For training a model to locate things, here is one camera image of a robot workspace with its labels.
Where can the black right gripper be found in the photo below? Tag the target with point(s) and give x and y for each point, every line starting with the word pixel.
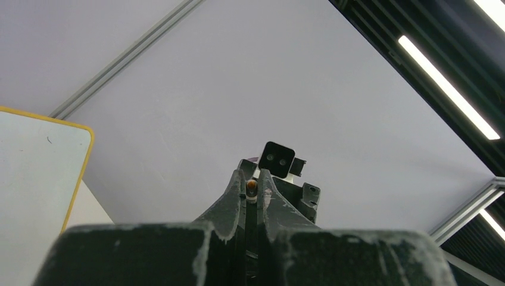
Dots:
pixel 304 198

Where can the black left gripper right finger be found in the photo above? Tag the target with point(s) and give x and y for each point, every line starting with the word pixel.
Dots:
pixel 294 251

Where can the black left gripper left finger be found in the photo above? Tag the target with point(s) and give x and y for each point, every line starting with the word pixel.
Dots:
pixel 207 251

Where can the white marker pen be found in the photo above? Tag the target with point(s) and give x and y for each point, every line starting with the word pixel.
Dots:
pixel 251 191

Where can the yellow framed whiteboard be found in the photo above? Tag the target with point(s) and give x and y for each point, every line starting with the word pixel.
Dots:
pixel 42 163

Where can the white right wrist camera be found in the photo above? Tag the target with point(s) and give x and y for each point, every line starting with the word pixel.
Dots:
pixel 280 161

